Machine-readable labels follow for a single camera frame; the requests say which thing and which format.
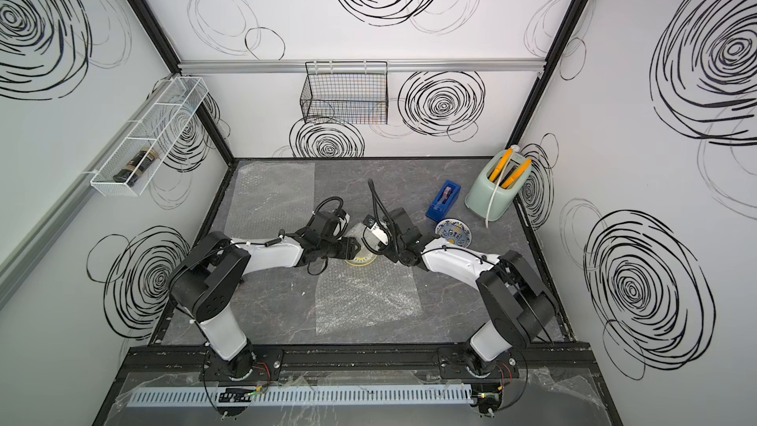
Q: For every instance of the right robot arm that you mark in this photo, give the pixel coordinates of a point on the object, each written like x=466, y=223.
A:
x=517, y=301

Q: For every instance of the yellow pale blue bowl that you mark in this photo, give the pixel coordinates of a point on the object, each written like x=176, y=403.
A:
x=362, y=259

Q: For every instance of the black wire wall basket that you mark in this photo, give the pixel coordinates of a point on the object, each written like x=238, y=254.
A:
x=355, y=98

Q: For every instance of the left wall aluminium rail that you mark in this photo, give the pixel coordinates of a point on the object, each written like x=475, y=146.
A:
x=27, y=255

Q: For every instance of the blue tape dispenser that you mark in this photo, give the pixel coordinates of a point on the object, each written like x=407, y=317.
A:
x=439, y=208

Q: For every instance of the white wire wall shelf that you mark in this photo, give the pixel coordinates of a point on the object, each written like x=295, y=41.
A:
x=171, y=128

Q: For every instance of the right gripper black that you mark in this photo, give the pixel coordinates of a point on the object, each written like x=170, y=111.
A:
x=383, y=249

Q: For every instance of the mint green toaster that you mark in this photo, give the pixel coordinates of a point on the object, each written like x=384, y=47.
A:
x=488, y=200

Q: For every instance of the white slotted cable duct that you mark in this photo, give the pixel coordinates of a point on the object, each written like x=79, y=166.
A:
x=301, y=396

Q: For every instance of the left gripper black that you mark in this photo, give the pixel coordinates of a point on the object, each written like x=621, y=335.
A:
x=348, y=247

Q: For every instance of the horizontal aluminium wall rail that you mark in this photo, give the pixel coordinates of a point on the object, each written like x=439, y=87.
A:
x=255, y=66

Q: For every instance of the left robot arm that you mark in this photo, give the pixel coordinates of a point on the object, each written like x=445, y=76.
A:
x=205, y=282

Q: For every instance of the dark bottle in shelf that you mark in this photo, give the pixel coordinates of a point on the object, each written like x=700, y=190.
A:
x=136, y=167

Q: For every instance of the blue yellow patterned bowl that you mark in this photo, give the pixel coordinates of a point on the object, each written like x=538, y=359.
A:
x=455, y=232

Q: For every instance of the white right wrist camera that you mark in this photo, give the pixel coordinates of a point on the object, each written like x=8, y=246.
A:
x=374, y=237

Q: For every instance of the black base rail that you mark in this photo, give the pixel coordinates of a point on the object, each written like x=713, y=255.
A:
x=268, y=362

